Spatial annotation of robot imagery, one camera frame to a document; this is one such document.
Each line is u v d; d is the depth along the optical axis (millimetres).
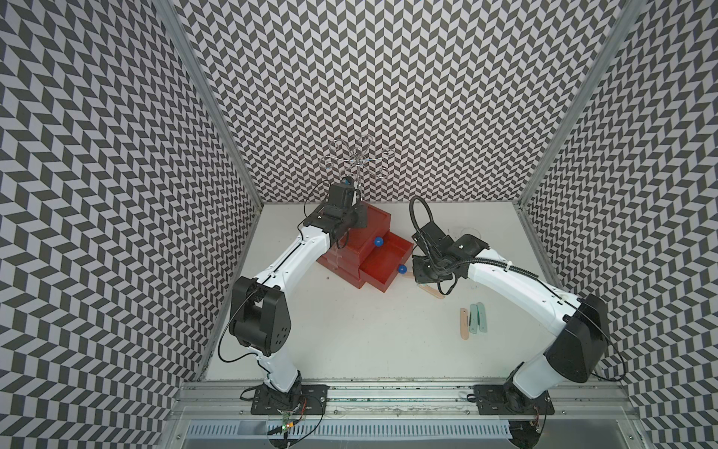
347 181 771
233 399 736
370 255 845
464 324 864
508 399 646
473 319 867
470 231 994
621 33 699
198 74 822
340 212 664
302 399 711
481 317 871
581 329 403
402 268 861
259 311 452
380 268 847
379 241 823
